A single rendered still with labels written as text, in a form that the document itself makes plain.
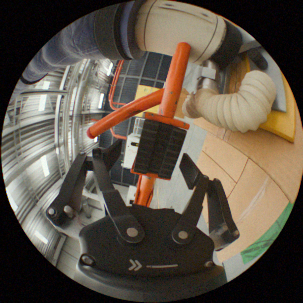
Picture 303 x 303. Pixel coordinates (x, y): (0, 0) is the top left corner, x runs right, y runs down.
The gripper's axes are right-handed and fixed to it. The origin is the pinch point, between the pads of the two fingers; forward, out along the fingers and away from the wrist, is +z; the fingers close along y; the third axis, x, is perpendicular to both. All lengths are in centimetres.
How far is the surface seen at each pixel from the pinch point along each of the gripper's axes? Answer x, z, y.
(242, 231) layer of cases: -30, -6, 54
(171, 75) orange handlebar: 12.7, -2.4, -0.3
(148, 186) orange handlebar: -4.0, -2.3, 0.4
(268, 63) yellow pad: 20.3, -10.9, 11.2
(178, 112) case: 17, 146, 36
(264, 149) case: 7.7, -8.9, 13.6
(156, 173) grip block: -0.7, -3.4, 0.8
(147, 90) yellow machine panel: 158, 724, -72
